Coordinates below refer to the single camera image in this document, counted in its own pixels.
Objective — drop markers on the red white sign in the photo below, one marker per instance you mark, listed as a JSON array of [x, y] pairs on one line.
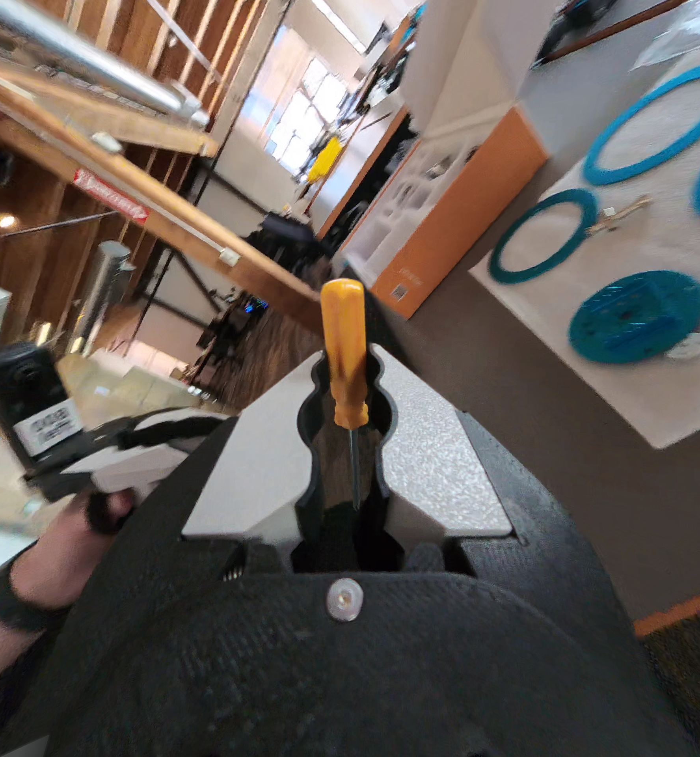
[[110, 195]]

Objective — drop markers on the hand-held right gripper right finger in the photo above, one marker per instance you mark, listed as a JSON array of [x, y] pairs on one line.
[[444, 473]]

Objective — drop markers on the orange white cardboard box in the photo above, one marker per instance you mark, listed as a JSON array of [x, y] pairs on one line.
[[462, 225]]

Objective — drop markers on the white electrical box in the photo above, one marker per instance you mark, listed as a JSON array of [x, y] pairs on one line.
[[230, 256]]

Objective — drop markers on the yellow storage bins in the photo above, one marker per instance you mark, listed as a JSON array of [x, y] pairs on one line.
[[325, 158]]

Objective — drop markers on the orange-edged long table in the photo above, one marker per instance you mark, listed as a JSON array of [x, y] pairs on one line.
[[362, 165]]

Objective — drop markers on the blue square metal bracket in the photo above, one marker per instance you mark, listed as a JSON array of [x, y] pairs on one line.
[[645, 313]]

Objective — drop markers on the person's left hand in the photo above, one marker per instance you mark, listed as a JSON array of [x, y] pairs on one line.
[[60, 562]]

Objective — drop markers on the small blue perforated disc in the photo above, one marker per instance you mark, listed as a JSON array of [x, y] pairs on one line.
[[598, 331]]

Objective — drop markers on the white foam sheet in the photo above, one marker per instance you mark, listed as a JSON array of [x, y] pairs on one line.
[[651, 248]]

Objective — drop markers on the wooden beam shelf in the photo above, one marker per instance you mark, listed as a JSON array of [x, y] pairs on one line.
[[119, 127]]

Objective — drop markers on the crumpled clear plastic bag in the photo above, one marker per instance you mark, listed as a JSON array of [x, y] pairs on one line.
[[693, 29]]

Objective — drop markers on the dark desk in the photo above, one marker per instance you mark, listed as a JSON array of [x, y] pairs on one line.
[[503, 414]]

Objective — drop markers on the metal pipe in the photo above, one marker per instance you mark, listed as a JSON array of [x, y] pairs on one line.
[[90, 53]]

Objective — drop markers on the distant paned window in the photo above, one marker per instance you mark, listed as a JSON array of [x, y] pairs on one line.
[[308, 112]]

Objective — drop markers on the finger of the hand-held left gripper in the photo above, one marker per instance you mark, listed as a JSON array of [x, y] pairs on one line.
[[166, 423], [131, 467]]

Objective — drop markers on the silver metal cylinder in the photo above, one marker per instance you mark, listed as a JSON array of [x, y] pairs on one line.
[[104, 284]]

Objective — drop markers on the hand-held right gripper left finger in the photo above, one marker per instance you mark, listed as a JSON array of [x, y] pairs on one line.
[[249, 473]]

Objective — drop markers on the wooden post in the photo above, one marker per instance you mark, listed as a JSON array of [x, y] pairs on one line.
[[178, 236]]

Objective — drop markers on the metal cross wrench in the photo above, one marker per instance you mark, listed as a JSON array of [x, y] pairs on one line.
[[613, 220]]

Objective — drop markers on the black wristband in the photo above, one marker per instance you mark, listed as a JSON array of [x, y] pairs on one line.
[[1, 603]]

